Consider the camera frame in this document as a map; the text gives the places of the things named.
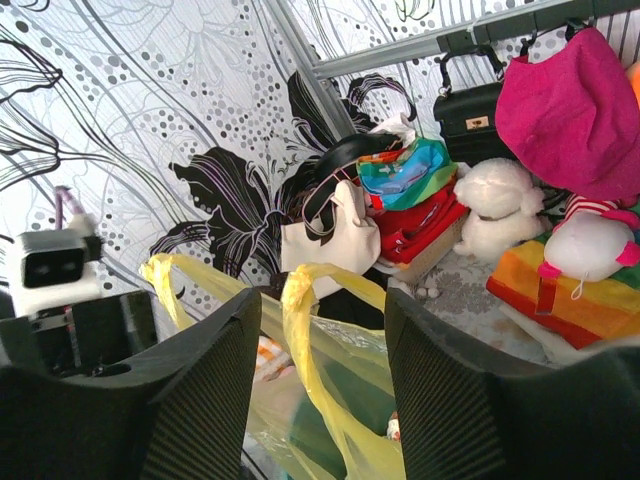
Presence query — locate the pink plush doll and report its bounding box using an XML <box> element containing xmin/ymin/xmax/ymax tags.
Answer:
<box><xmin>538</xmin><ymin>194</ymin><xmax>639</xmax><ymax>282</ymax></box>

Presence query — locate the red folded cloth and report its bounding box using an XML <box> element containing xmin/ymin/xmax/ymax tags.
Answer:
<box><xmin>374</xmin><ymin>186</ymin><xmax>468</xmax><ymax>264</ymax></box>

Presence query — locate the yellow translucent trash bag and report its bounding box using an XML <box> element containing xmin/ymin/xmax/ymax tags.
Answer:
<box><xmin>139</xmin><ymin>252</ymin><xmax>406</xmax><ymax>480</ymax></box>

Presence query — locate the colourful printed cloth bag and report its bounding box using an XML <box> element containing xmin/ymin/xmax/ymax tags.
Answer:
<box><xmin>356</xmin><ymin>137</ymin><xmax>458</xmax><ymax>211</ymax></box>

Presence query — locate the cream canvas tote bag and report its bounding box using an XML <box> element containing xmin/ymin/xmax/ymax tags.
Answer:
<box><xmin>281</xmin><ymin>180</ymin><xmax>381</xmax><ymax>275</ymax></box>

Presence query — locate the cream plush sheep toy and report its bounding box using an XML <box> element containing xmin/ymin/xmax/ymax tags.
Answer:
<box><xmin>453</xmin><ymin>158</ymin><xmax>549</xmax><ymax>262</ymax></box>

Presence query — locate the rainbow striped folded cloth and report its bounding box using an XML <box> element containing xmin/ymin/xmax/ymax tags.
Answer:
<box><xmin>486</xmin><ymin>234</ymin><xmax>639</xmax><ymax>349</ymax></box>

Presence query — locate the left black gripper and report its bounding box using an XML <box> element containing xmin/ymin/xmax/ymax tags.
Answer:
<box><xmin>1</xmin><ymin>290</ymin><xmax>158</xmax><ymax>377</ymax></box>

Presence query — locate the orange checked towel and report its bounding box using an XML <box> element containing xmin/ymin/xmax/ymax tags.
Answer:
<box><xmin>253</xmin><ymin>335</ymin><xmax>295</xmax><ymax>382</ymax></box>

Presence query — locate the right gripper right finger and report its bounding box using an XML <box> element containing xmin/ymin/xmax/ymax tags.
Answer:
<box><xmin>384</xmin><ymin>289</ymin><xmax>639</xmax><ymax>479</ymax></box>

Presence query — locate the black leather handbag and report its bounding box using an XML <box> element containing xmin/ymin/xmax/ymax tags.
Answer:
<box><xmin>433</xmin><ymin>44</ymin><xmax>516</xmax><ymax>167</ymax></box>

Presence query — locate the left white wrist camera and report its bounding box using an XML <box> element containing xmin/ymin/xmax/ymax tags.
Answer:
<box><xmin>7</xmin><ymin>213</ymin><xmax>102</xmax><ymax>317</ymax></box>

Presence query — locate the crumpled white paper trash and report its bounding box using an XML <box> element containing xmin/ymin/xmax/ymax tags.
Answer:
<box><xmin>386</xmin><ymin>411</ymin><xmax>401</xmax><ymax>442</ymax></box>

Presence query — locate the teal plastic trash bin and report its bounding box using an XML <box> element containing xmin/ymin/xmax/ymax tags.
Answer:
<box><xmin>289</xmin><ymin>361</ymin><xmax>395</xmax><ymax>479</ymax></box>

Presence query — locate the magenta fabric bag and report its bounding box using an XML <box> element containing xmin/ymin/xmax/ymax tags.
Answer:
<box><xmin>495</xmin><ymin>27</ymin><xmax>639</xmax><ymax>200</ymax></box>

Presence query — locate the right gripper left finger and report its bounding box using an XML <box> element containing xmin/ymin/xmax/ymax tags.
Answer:
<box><xmin>1</xmin><ymin>288</ymin><xmax>261</xmax><ymax>479</ymax></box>

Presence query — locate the orange plush toy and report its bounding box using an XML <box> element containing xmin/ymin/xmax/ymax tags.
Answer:
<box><xmin>626</xmin><ymin>61</ymin><xmax>640</xmax><ymax>105</ymax></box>

